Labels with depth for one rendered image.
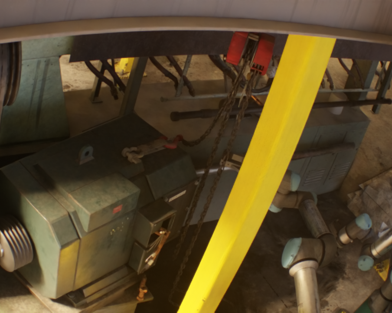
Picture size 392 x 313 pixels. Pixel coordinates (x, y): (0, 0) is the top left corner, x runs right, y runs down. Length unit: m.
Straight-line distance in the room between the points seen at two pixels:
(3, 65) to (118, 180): 0.69
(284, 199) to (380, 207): 1.50
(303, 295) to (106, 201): 0.76
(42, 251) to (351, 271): 2.06
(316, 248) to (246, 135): 1.08
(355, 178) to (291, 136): 2.65
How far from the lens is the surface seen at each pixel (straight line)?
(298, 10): 1.56
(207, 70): 4.88
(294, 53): 1.64
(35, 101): 2.54
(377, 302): 2.54
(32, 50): 2.38
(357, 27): 1.77
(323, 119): 3.58
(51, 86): 2.53
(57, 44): 2.41
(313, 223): 2.42
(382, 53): 3.66
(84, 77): 4.40
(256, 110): 3.06
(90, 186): 2.10
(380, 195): 3.94
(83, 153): 2.17
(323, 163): 3.78
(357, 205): 4.02
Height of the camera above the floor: 2.23
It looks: 34 degrees down
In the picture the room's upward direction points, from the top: 18 degrees clockwise
